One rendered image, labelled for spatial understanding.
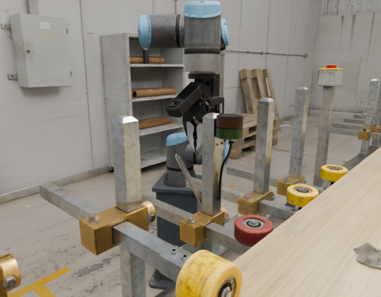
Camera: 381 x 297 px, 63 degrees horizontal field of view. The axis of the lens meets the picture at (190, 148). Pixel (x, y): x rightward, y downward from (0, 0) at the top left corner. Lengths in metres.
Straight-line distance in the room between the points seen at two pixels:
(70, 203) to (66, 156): 2.90
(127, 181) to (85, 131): 3.09
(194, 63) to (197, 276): 0.51
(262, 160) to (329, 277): 0.46
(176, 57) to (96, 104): 1.15
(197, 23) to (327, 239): 0.54
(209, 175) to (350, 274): 0.35
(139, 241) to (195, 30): 0.49
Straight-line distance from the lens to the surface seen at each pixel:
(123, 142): 0.55
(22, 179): 3.44
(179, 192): 1.66
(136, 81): 4.00
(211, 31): 0.79
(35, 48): 3.12
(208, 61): 0.78
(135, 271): 0.66
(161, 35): 0.92
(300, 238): 0.68
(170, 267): 0.48
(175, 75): 4.08
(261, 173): 0.97
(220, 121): 0.69
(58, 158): 3.54
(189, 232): 0.76
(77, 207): 0.66
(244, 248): 0.71
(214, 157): 0.74
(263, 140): 0.95
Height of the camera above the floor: 1.23
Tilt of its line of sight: 15 degrees down
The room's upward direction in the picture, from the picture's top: straight up
